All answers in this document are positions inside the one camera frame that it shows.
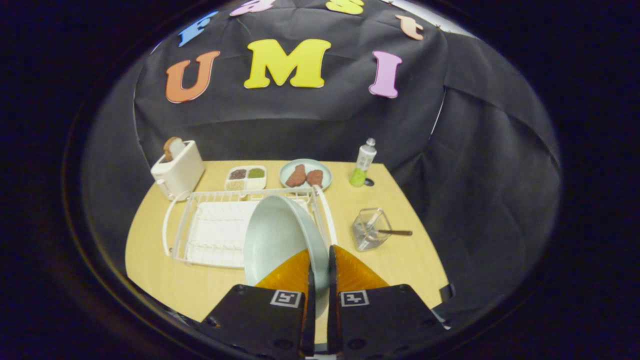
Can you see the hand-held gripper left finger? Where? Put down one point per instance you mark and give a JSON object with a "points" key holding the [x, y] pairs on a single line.
{"points": [[310, 325]]}

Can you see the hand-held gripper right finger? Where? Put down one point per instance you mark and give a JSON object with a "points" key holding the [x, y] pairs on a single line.
{"points": [[332, 320]]}

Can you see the clear cutlery basket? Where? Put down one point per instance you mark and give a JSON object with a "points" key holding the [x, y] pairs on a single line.
{"points": [[365, 241]]}

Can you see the pale green plate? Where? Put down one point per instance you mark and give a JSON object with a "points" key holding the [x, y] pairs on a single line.
{"points": [[280, 235]]}

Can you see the small plate with meat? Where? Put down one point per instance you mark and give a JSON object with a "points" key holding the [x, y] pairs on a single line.
{"points": [[325, 172]]}

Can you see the black table edge clamp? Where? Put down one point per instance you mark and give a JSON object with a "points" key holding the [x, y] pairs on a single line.
{"points": [[447, 291]]}

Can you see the white ribbed drain mat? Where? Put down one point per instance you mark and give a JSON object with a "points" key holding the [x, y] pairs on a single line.
{"points": [[220, 235]]}

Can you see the brown meat piece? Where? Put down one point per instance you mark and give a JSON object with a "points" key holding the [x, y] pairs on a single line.
{"points": [[296, 176], [315, 177]]}

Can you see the white divided seasoning tray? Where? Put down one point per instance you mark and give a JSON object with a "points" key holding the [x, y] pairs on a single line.
{"points": [[260, 184]]}

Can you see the green drink bottle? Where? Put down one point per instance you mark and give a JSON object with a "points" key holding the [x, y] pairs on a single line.
{"points": [[364, 162]]}

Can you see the black backdrop cloth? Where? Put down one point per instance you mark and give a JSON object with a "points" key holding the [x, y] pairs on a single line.
{"points": [[310, 125]]}

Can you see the white toaster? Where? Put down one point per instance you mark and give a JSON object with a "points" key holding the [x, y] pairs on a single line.
{"points": [[180, 170]]}

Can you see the bread slice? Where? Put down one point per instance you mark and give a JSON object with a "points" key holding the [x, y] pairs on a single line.
{"points": [[172, 147]]}

